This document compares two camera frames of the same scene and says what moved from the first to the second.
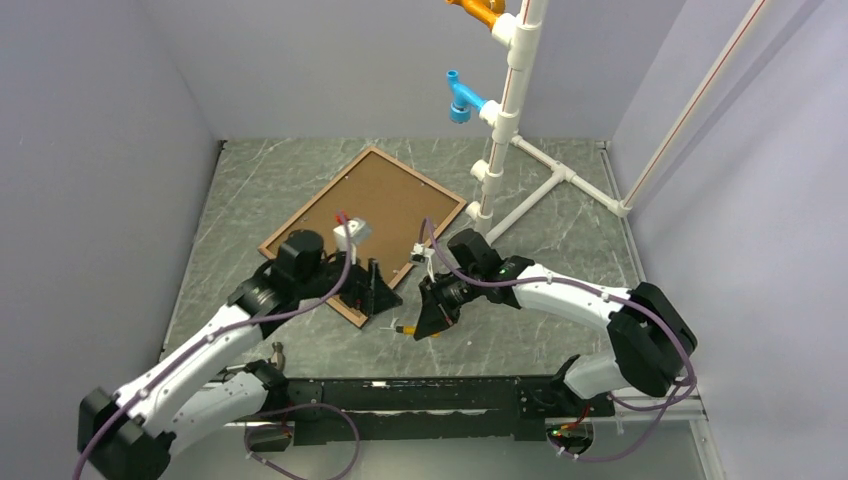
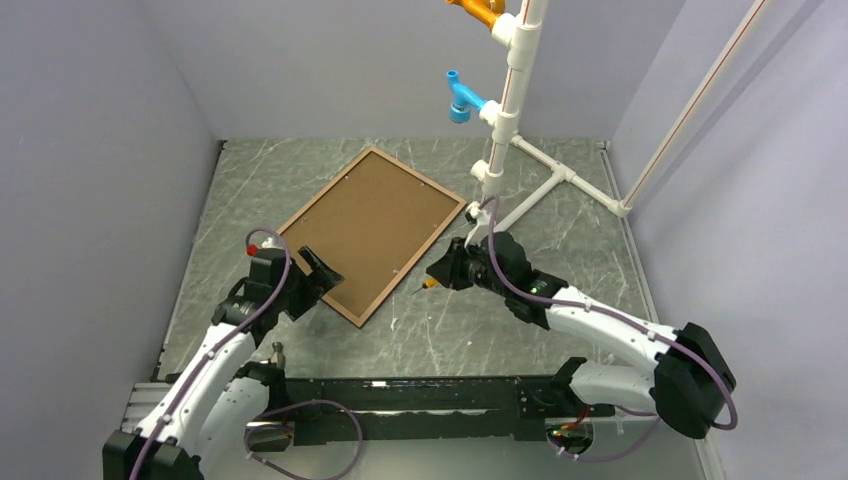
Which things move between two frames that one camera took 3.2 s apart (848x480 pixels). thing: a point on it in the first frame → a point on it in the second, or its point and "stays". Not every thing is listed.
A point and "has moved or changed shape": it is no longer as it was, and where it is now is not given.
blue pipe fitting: (463, 98) stays
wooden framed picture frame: (393, 213) stays
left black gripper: (367, 291) → (324, 278)
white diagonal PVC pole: (690, 106) stays
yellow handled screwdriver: (409, 330) has moved or changed shape
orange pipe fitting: (488, 11) stays
